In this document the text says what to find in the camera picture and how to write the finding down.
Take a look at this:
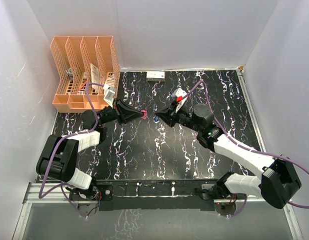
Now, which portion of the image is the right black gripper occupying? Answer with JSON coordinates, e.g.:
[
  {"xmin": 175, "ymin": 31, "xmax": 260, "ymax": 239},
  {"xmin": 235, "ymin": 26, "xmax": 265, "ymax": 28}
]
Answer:
[{"xmin": 155, "ymin": 101, "xmax": 203, "ymax": 133}]

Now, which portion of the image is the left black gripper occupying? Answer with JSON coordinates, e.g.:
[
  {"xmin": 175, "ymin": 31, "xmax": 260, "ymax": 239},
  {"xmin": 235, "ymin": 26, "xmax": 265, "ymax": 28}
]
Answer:
[{"xmin": 99, "ymin": 98, "xmax": 144, "ymax": 126}]

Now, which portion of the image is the pink strap keyring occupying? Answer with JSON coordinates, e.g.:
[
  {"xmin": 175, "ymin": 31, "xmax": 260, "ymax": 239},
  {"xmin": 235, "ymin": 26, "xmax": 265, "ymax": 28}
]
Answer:
[{"xmin": 141, "ymin": 110, "xmax": 147, "ymax": 120}]

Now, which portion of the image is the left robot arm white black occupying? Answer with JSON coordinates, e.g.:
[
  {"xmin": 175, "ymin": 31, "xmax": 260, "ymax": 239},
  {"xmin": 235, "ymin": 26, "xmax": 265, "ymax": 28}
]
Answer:
[{"xmin": 36, "ymin": 99, "xmax": 147, "ymax": 200}]

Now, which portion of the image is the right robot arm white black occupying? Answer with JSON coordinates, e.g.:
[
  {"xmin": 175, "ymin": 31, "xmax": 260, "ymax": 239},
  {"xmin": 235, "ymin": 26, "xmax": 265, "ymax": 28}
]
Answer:
[{"xmin": 154, "ymin": 101, "xmax": 302, "ymax": 209}]

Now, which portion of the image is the white labelled packet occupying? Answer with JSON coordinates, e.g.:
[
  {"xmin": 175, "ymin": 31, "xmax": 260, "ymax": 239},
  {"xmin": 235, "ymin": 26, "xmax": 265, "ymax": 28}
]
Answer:
[{"xmin": 103, "ymin": 75, "xmax": 115, "ymax": 94}]

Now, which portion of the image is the white small cardboard box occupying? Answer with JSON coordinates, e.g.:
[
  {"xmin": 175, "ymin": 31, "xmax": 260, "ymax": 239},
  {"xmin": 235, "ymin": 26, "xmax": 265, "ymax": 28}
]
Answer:
[{"xmin": 146, "ymin": 71, "xmax": 165, "ymax": 82}]

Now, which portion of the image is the white paper packet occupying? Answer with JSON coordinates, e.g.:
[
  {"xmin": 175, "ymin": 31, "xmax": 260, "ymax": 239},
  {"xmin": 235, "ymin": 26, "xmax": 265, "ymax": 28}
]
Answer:
[{"xmin": 90, "ymin": 63, "xmax": 101, "ymax": 94}]

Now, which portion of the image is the orange plastic file organizer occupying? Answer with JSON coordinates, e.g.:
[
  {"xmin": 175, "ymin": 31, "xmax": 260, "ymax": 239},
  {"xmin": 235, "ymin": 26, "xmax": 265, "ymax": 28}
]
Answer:
[{"xmin": 50, "ymin": 36, "xmax": 120, "ymax": 113}]

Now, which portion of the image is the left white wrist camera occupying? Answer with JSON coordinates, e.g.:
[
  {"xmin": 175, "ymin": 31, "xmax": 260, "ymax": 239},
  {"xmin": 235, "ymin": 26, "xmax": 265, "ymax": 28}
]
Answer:
[{"xmin": 103, "ymin": 83, "xmax": 116, "ymax": 108}]

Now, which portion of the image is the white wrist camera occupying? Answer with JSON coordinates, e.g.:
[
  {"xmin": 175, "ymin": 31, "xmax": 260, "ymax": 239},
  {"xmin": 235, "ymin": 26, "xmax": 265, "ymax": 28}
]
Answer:
[
  {"xmin": 103, "ymin": 83, "xmax": 116, "ymax": 108},
  {"xmin": 172, "ymin": 87, "xmax": 187, "ymax": 113}
]

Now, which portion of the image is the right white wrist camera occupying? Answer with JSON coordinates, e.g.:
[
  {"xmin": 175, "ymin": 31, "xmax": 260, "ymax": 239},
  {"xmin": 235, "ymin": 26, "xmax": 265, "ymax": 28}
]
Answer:
[{"xmin": 172, "ymin": 87, "xmax": 187, "ymax": 113}]

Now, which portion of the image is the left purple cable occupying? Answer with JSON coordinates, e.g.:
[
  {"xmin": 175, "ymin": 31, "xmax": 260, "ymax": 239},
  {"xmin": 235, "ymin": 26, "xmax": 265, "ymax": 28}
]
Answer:
[{"xmin": 38, "ymin": 82, "xmax": 108, "ymax": 200}]

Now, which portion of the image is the purple cable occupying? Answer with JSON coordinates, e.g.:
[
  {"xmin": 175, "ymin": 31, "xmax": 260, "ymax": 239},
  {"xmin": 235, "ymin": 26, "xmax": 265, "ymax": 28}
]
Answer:
[
  {"xmin": 180, "ymin": 80, "xmax": 309, "ymax": 209},
  {"xmin": 38, "ymin": 82, "xmax": 108, "ymax": 200}
]

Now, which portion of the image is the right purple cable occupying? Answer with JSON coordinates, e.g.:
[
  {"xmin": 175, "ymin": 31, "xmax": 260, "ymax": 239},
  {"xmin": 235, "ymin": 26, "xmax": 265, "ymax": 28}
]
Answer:
[{"xmin": 180, "ymin": 80, "xmax": 309, "ymax": 209}]

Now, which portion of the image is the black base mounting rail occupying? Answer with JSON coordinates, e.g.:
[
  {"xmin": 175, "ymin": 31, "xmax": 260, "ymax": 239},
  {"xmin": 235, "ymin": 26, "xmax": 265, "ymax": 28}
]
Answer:
[{"xmin": 69, "ymin": 174, "xmax": 248, "ymax": 213}]

